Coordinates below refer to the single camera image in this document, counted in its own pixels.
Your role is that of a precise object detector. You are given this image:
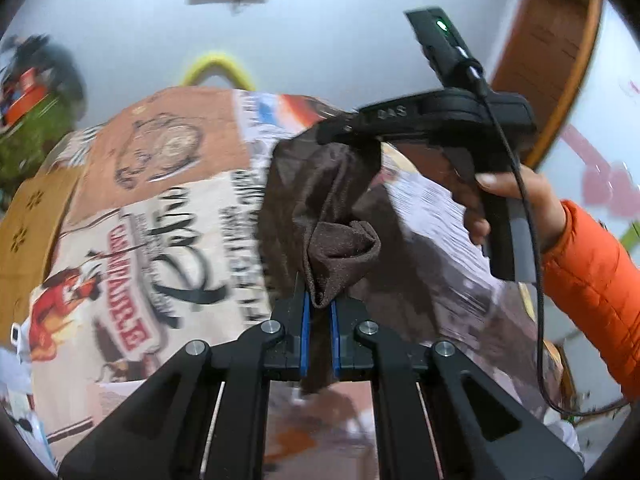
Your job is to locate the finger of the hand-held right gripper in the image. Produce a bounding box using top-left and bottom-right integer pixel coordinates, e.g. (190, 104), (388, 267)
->
(315, 112), (383, 147)

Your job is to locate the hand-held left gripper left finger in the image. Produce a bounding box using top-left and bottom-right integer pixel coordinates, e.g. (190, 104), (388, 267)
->
(57, 272), (313, 480)

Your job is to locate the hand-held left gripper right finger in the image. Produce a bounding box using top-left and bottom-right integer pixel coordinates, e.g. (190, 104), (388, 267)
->
(329, 300), (586, 480)

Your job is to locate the brown shirt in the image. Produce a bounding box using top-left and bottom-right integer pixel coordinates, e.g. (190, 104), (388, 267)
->
(255, 130), (386, 396)

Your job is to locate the person's right forearm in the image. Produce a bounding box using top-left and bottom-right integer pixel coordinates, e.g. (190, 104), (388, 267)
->
(540, 200), (640, 401)

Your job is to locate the pile of clothes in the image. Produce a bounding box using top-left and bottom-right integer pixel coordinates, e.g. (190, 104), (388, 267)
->
(0, 35), (51, 86)

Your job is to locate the person's right hand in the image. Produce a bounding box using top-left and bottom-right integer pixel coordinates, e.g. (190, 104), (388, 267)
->
(462, 171), (567, 255)

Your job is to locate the brown wooden door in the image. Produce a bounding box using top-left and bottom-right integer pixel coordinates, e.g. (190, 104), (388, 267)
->
(490, 0), (603, 171)

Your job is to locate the yellow foam tube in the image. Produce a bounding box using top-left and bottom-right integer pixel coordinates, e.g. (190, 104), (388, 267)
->
(180, 50), (253, 92)

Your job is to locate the printed bedsheet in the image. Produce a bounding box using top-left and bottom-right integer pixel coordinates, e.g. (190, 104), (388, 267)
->
(27, 85), (566, 480)

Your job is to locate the bamboo lap table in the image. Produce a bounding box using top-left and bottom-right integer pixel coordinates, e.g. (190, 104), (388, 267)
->
(0, 167), (83, 346)

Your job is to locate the orange box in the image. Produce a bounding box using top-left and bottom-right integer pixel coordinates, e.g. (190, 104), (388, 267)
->
(2, 67), (51, 126)

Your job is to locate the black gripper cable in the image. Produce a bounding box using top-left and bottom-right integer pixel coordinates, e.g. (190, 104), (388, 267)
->
(462, 57), (631, 418)

